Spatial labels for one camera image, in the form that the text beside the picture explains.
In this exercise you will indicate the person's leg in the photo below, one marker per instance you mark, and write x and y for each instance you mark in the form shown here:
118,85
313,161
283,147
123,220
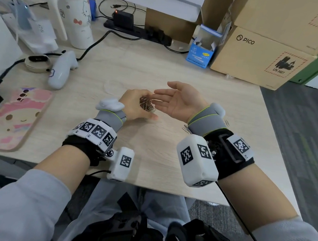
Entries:
103,200
164,209

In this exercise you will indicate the black charger adapter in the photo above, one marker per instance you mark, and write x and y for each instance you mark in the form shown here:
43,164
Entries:
123,20

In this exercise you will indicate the person's left leg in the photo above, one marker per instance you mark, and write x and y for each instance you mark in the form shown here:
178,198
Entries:
103,200

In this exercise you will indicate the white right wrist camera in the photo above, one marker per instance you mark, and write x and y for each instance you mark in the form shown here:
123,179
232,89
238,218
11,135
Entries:
196,164

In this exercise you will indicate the grey wrist brace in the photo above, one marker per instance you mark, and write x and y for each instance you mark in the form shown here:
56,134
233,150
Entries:
206,122
111,120

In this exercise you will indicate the marker wristband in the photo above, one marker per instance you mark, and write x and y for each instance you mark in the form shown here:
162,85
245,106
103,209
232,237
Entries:
236,157
96,131

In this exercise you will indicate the person's right hand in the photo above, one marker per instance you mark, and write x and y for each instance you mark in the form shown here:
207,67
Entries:
183,104

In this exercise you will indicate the person's left hand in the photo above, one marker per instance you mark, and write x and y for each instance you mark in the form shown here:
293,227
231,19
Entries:
131,105

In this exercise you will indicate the person's left forearm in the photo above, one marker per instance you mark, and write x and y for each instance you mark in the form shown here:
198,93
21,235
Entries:
59,165

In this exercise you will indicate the beige round charger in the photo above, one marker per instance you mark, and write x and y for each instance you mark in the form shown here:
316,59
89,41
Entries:
36,66

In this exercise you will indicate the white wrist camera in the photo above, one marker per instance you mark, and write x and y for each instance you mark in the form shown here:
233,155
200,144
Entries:
121,164
196,164

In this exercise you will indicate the cardboard box with red label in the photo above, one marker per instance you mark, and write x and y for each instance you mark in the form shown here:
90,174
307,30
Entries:
283,19
251,63

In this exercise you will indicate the silver paper clips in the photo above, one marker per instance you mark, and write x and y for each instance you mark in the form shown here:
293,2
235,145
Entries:
185,129

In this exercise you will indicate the grey right wrist brace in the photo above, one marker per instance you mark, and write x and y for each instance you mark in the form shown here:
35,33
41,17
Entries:
206,122

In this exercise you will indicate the white cartoon bottle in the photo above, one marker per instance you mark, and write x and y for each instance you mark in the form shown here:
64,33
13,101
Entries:
76,18

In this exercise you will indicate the black backpack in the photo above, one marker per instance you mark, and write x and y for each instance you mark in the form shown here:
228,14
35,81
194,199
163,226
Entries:
136,234

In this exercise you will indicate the white handheld controller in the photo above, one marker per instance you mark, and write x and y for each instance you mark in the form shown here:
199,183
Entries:
60,71

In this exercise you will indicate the silver paper clip bundle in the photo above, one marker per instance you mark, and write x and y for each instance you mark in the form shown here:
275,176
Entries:
146,103

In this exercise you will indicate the white paper bag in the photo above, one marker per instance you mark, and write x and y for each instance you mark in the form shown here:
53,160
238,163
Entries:
41,34

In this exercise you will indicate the small blue box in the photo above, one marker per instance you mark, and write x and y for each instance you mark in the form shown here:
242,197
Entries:
91,8

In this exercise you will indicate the blue paper clip box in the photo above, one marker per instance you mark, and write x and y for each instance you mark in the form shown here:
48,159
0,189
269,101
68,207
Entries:
200,58

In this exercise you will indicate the pink cartoon phone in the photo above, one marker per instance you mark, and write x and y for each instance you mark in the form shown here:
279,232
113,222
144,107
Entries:
13,119

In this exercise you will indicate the left marker wristband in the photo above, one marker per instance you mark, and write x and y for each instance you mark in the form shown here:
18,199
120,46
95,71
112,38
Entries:
96,131

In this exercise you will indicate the white left hand tracker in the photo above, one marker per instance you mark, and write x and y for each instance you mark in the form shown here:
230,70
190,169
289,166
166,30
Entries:
110,105

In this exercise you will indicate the plain brown cardboard box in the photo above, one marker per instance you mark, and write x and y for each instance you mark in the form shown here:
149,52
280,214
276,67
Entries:
168,26

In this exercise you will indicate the person's right leg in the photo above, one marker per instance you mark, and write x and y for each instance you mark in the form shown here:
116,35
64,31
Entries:
164,209

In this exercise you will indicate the wooden desk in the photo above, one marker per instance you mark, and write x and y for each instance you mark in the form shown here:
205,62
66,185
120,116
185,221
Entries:
142,64

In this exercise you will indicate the right marker wristband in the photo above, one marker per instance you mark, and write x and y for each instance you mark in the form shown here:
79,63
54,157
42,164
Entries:
236,157

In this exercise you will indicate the person's right forearm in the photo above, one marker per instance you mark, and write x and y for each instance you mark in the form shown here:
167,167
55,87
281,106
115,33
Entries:
255,195

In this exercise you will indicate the black power strip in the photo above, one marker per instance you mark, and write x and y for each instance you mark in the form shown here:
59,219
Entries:
145,33

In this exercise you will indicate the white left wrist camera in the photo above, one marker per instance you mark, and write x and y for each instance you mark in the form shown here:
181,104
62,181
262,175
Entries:
121,164

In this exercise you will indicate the grey left wrist brace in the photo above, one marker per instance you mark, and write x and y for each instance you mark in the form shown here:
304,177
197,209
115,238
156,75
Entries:
111,120

